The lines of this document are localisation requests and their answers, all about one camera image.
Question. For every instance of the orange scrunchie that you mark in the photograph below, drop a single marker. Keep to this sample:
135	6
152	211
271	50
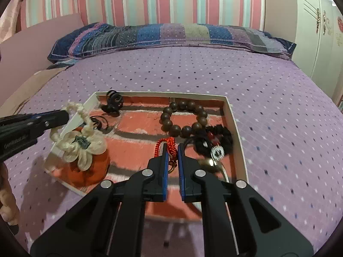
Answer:
88	174

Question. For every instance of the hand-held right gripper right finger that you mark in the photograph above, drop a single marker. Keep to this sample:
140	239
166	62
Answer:
182	174

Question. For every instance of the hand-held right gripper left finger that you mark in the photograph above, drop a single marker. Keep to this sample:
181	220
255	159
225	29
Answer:
164	174

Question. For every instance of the pink headboard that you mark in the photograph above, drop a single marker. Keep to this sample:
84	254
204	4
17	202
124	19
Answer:
40	37

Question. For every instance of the white tray with red liner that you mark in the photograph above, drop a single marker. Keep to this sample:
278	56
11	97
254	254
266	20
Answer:
139	128

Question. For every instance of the black hair claw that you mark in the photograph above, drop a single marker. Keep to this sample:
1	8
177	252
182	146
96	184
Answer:
114	103

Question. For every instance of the purple patterned bed sheet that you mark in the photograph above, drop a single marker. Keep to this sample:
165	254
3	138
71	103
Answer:
268	99

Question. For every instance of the patchwork striped pillow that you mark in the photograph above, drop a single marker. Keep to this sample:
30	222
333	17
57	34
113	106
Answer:
160	37

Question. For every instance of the white wardrobe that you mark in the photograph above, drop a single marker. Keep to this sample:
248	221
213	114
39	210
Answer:
319	32

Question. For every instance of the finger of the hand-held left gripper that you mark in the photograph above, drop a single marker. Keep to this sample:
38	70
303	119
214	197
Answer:
53	120

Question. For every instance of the person's left hand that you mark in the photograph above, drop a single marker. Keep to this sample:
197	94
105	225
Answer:
8	203

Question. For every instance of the cream scrunchie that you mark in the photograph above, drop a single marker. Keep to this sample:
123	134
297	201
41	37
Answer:
83	152

